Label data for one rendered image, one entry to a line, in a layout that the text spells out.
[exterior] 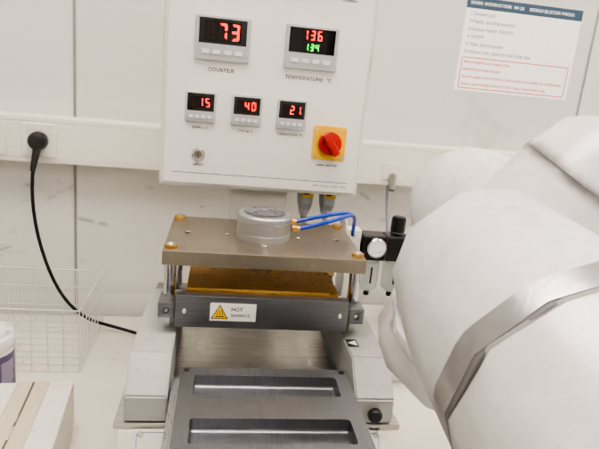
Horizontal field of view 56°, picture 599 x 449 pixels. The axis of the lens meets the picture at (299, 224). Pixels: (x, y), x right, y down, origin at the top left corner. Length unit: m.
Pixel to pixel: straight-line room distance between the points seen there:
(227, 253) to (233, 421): 0.23
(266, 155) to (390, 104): 0.52
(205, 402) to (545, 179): 0.43
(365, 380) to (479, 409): 0.52
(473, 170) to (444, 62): 0.99
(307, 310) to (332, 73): 0.39
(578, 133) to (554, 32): 1.20
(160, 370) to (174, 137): 0.38
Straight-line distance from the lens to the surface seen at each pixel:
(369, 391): 0.74
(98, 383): 1.16
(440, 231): 0.27
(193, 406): 0.63
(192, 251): 0.74
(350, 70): 0.94
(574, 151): 0.35
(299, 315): 0.76
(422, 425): 1.11
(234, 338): 0.92
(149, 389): 0.71
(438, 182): 0.45
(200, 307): 0.75
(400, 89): 1.39
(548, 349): 0.21
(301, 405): 0.65
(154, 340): 0.75
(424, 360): 0.25
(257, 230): 0.79
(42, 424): 0.91
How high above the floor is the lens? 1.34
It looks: 15 degrees down
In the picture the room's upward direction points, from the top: 6 degrees clockwise
